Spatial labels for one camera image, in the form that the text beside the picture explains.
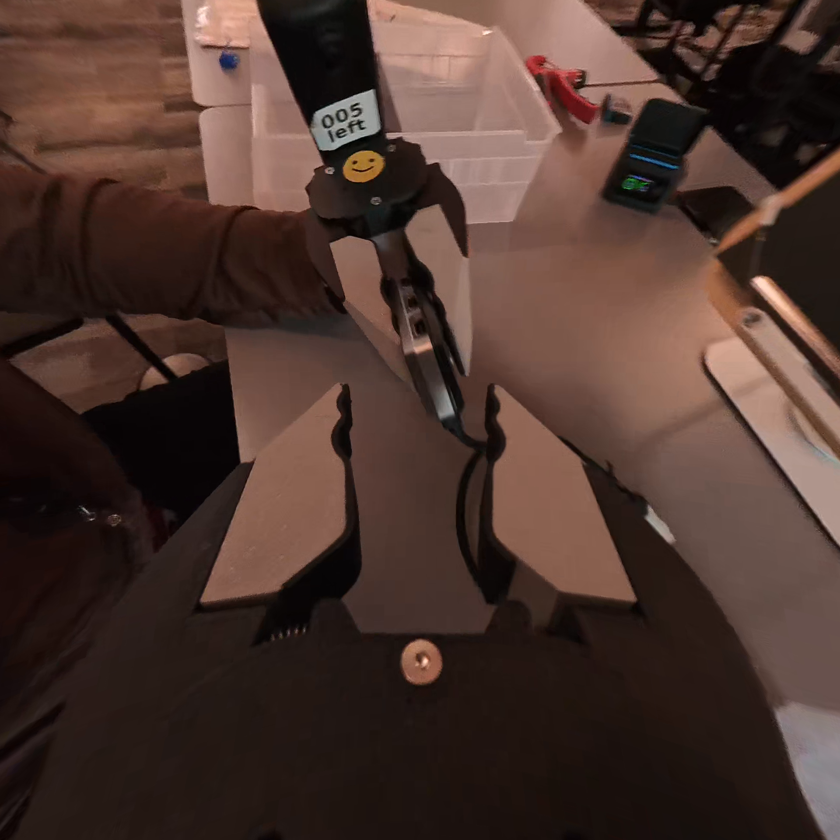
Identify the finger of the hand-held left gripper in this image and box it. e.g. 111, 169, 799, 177
330, 235, 427, 403
410, 193, 473, 380

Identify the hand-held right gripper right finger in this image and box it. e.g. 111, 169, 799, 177
479, 384, 639, 627

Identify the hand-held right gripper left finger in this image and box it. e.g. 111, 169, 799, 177
199, 382, 363, 611

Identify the black hub cable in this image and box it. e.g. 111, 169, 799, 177
446, 420, 490, 585

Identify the person's left forearm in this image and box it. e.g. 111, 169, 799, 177
0, 164, 332, 329

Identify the clear plastic bag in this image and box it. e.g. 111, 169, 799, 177
192, 3, 256, 52

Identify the clear plastic bin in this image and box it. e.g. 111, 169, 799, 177
251, 25, 560, 225

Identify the person's torso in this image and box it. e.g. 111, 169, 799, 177
0, 357, 161, 840

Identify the red hand tool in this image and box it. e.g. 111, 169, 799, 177
525, 55, 603, 123

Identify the white monitor stand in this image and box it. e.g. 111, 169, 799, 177
704, 276, 840, 547

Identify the black device with display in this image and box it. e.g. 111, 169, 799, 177
602, 98, 711, 215

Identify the flat black pad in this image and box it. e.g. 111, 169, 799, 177
676, 186, 757, 238

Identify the wood framed monitor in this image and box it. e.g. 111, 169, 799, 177
712, 150, 840, 463

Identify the black office chair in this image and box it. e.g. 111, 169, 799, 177
640, 0, 840, 188

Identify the black chair frame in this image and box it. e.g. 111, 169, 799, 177
0, 314, 212, 389

